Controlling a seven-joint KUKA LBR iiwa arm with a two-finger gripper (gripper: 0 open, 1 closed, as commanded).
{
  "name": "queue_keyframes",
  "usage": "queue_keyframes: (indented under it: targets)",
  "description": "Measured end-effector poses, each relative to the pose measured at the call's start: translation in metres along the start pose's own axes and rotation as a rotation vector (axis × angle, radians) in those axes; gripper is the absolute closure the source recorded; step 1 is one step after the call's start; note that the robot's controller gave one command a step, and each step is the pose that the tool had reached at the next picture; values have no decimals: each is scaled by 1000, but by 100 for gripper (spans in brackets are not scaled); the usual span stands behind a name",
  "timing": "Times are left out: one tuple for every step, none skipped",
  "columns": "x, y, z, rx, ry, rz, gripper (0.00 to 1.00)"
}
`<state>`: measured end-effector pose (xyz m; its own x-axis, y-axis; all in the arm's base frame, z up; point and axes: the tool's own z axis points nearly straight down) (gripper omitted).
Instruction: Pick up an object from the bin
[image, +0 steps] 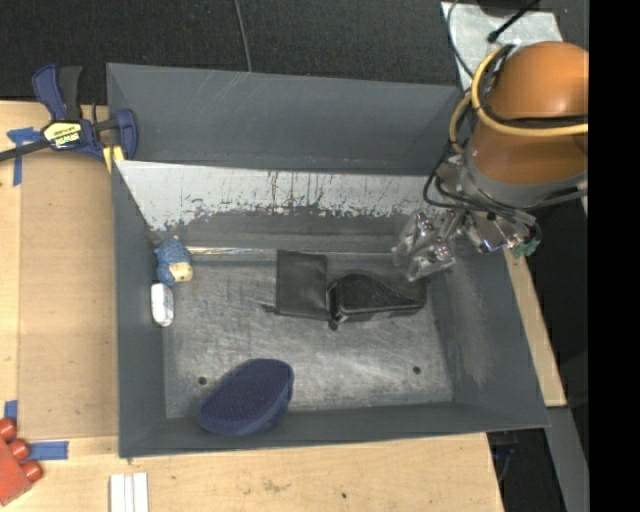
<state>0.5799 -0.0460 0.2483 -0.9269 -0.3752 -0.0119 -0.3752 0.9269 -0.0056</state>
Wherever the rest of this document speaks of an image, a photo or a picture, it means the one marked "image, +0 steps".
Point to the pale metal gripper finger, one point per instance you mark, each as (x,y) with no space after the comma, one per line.
(414,235)
(429,264)

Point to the black wedge-shaped object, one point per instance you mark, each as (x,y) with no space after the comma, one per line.
(375,297)

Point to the black flat square pouch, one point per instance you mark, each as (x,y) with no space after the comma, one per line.
(300,285)

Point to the grey metal bin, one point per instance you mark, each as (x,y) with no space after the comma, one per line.
(320,350)

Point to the dark blue mesh bowl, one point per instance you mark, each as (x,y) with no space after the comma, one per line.
(245,397)

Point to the blue toy animal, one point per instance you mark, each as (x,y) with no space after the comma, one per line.
(172,257)

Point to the small white oblong object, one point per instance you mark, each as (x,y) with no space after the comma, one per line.
(162,304)

